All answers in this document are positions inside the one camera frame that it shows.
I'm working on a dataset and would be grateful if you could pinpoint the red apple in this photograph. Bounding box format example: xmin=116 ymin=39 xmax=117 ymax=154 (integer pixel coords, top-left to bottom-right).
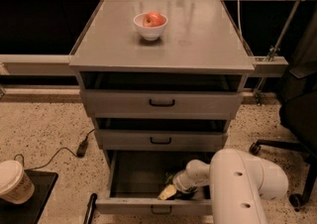
xmin=143 ymin=11 xmax=164 ymax=27

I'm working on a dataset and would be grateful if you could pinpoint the grey top drawer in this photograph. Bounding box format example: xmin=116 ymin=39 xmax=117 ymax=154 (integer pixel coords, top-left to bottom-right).
xmin=80 ymin=90 xmax=243 ymax=120

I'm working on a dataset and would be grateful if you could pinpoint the grey bottom drawer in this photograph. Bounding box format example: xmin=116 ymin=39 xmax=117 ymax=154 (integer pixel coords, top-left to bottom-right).
xmin=96 ymin=151 xmax=212 ymax=216

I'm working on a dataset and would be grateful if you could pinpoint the black side table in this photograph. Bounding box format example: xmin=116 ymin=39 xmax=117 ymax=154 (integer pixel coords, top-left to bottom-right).
xmin=0 ymin=170 xmax=58 ymax=224

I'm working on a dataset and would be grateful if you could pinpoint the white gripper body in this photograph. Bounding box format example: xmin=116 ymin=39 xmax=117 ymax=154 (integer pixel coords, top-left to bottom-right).
xmin=172 ymin=169 xmax=198 ymax=193

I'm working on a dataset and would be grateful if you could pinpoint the white paper coffee cup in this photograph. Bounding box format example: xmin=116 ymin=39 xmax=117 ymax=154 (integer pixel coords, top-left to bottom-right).
xmin=0 ymin=160 xmax=35 ymax=204

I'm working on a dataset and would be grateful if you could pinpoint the black office chair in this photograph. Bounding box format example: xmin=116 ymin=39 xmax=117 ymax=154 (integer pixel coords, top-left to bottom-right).
xmin=249 ymin=8 xmax=317 ymax=210

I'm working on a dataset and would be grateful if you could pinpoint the black handle bar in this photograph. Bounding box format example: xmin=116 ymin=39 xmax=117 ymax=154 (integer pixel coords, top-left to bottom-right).
xmin=83 ymin=193 xmax=97 ymax=224

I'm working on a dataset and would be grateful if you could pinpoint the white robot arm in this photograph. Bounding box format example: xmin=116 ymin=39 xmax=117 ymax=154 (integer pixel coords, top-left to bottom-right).
xmin=158 ymin=149 xmax=288 ymax=224

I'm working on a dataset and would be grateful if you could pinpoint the black power adapter cable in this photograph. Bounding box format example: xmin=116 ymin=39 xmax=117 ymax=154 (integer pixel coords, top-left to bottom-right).
xmin=13 ymin=128 xmax=96 ymax=171

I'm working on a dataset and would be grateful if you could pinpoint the white cable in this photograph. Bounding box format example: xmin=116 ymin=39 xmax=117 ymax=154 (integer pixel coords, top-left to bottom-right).
xmin=229 ymin=0 xmax=245 ymax=43

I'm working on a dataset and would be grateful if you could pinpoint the white ceramic bowl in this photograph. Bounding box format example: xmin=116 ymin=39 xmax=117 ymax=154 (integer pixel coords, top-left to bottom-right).
xmin=133 ymin=13 xmax=168 ymax=41

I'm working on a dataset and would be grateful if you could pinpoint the grey drawer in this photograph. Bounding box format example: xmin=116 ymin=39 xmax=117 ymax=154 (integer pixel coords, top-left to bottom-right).
xmin=80 ymin=90 xmax=243 ymax=120
xmin=95 ymin=130 xmax=227 ymax=152
xmin=96 ymin=151 xmax=212 ymax=216

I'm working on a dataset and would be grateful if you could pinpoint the grey middle drawer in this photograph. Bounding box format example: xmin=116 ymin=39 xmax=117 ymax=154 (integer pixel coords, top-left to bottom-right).
xmin=95 ymin=130 xmax=227 ymax=152

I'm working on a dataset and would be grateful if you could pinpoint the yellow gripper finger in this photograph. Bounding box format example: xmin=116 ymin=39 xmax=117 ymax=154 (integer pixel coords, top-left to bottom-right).
xmin=158 ymin=184 xmax=177 ymax=200

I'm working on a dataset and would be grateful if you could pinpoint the grey drawer cabinet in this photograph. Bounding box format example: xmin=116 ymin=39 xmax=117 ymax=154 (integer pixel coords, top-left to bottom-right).
xmin=68 ymin=0 xmax=256 ymax=157

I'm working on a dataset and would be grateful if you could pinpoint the metal diagonal rod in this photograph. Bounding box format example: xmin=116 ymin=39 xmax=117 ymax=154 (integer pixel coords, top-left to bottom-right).
xmin=253 ymin=0 xmax=316 ymax=103

